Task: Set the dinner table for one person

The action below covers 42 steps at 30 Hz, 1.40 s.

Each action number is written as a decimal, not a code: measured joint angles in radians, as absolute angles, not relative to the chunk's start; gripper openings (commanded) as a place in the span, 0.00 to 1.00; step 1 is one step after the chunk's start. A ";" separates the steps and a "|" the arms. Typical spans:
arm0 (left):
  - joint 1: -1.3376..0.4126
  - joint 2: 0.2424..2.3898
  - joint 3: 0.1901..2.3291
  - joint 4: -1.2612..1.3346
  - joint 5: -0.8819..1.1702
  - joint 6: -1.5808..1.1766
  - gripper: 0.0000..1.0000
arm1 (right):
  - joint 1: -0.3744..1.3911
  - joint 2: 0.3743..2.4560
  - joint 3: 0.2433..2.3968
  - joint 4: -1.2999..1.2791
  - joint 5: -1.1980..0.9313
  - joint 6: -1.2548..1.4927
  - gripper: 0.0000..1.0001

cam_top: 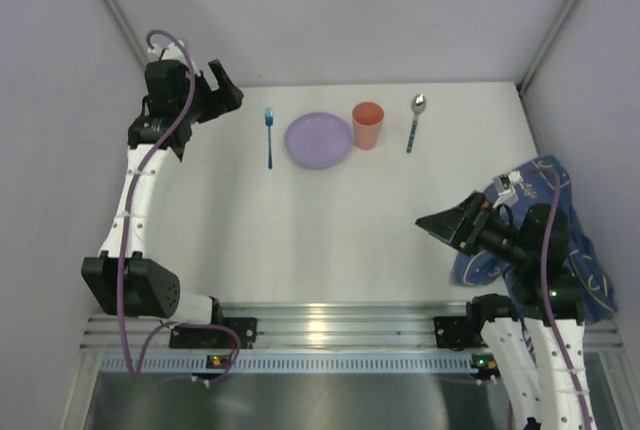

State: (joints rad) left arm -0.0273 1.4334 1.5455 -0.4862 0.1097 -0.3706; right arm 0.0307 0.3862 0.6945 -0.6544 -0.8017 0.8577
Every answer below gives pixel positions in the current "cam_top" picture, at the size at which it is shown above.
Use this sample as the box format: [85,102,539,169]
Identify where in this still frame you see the blue metallic fork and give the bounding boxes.
[264,108,274,170]

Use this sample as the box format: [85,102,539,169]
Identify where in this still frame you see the blue fish-print cloth placemat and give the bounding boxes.
[450,155,617,324]

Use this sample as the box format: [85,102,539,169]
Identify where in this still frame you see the purple plastic plate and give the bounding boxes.
[284,112,353,170]

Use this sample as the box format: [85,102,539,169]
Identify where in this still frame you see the orange plastic cup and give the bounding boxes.
[352,102,385,150]

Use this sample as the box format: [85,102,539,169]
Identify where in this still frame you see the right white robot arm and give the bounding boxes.
[415,192,596,429]

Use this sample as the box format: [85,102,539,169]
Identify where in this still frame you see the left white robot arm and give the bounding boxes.
[81,44,244,325]

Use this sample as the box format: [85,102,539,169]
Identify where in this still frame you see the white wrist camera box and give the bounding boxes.
[493,170,523,208]

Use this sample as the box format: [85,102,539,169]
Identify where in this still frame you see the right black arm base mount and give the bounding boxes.
[433,316,487,351]

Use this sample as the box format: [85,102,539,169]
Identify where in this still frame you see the spoon with patterned blue handle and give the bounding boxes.
[406,94,427,154]

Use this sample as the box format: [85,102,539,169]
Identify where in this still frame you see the aluminium front rail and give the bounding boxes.
[80,302,623,351]

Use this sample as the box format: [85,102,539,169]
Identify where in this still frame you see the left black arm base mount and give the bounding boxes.
[169,317,258,350]

